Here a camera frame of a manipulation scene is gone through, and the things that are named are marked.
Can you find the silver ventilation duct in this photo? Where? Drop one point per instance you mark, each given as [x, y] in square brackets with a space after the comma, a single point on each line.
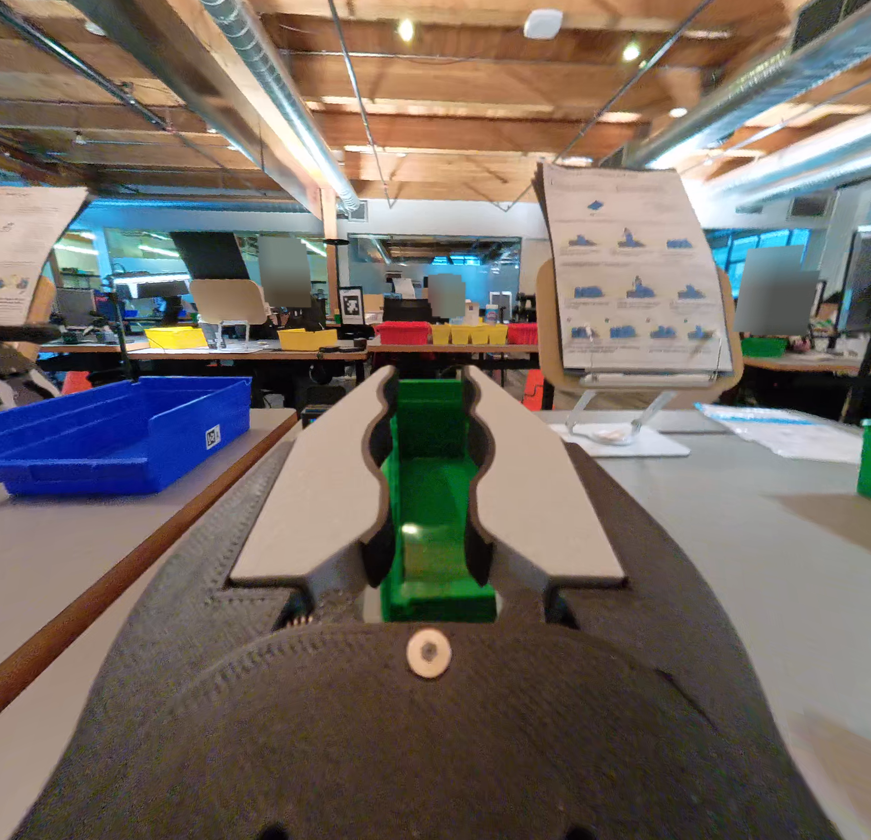
[272, 71]

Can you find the grey desk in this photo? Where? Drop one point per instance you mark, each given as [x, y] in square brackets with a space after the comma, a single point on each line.
[81, 547]
[748, 547]

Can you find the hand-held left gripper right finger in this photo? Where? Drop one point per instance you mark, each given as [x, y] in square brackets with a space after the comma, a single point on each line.
[537, 506]

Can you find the green plastic storage bin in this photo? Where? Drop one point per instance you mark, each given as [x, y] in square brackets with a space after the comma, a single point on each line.
[865, 459]
[435, 499]

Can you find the small yellow bin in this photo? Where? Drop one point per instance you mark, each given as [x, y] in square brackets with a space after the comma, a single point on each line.
[480, 335]
[441, 335]
[461, 335]
[498, 335]

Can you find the instruction sheet on stand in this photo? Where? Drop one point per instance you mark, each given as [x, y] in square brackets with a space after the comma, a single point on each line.
[548, 322]

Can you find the printed instruction sheet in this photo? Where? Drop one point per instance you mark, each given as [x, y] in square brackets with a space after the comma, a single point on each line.
[34, 241]
[633, 275]

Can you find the blue plastic bin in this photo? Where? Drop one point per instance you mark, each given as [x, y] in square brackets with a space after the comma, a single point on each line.
[102, 472]

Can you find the red plastic bin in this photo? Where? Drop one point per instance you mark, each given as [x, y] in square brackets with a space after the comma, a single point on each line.
[522, 334]
[403, 333]

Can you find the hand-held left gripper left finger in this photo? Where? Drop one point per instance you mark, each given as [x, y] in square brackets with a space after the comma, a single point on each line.
[313, 506]

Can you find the black hanging panel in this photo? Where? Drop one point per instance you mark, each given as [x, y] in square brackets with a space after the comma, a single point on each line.
[211, 254]

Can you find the yellow plastic bin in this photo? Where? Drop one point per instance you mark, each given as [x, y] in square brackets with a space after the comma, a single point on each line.
[175, 338]
[306, 340]

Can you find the black and white marker sign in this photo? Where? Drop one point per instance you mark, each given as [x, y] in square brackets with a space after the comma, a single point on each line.
[351, 306]

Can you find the long wooden workbench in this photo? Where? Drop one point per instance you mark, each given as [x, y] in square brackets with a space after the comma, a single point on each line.
[238, 354]

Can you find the white ceiling access point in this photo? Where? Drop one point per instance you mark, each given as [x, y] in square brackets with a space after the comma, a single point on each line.
[543, 23]

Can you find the white paper with blue print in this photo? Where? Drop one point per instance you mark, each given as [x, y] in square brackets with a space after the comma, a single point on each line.
[782, 435]

